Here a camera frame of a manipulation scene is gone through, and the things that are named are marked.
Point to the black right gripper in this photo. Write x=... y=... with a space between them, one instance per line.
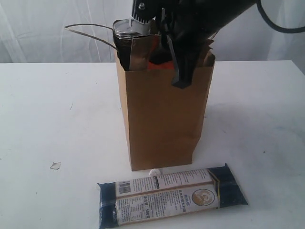
x=184 y=25

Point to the brown pouch orange label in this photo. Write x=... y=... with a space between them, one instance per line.
x=141 y=50

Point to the dark can silver lid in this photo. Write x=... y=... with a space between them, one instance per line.
x=123 y=33

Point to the white marshmallow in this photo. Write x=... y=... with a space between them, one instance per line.
x=155 y=172

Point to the blue noodle packet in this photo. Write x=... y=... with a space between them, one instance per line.
x=151 y=198

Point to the brown paper bag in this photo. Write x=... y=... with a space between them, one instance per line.
x=163 y=123

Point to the torn clear tape scrap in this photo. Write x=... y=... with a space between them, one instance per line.
x=55 y=166

